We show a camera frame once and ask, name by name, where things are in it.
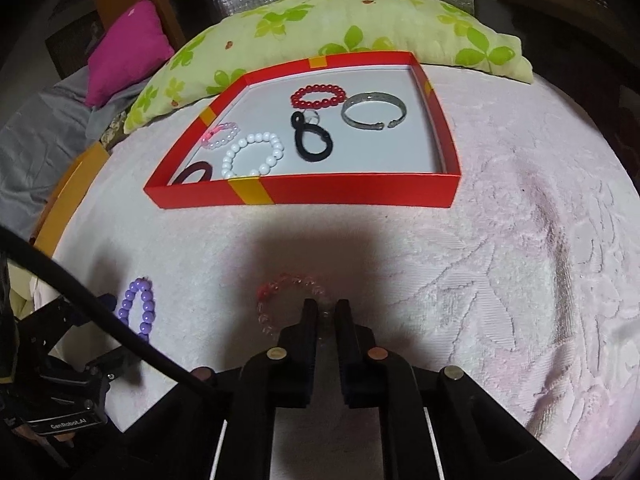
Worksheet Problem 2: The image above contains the purple bead bracelet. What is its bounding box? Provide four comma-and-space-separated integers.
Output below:
117, 276, 156, 344

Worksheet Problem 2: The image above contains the clear pink crystal bracelet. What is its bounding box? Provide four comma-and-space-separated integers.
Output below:
255, 272, 334, 336

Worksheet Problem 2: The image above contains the pink white bead bracelet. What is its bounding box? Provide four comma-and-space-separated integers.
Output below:
200, 121, 241, 151

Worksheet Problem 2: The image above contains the black hair tie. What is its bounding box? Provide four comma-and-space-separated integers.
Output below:
290, 109, 335, 163

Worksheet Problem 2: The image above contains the red bead bracelet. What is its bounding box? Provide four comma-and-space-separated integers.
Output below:
290, 82, 348, 111

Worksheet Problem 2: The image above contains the person's left hand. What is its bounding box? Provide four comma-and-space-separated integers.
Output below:
14, 424, 76, 444

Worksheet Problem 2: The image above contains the grey bed sheet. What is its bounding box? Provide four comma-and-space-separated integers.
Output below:
1, 67, 146, 240

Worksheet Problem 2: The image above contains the pink textured blanket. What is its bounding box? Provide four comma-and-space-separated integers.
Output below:
54, 66, 639, 479

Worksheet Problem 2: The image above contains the red cardboard tray box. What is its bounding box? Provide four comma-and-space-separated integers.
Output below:
144, 51, 461, 209

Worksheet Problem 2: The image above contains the magenta cushion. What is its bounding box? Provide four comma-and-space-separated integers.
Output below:
85, 0, 175, 107

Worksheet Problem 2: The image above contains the silver metal bangle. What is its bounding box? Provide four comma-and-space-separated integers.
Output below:
341, 91, 408, 131

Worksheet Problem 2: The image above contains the green floral pillow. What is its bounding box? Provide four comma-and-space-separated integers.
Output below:
124, 0, 534, 133

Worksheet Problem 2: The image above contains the black cable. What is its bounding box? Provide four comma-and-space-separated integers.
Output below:
0, 224, 202, 386

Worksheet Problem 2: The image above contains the dark maroon hair tie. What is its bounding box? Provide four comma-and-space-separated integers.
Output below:
171, 160, 215, 186

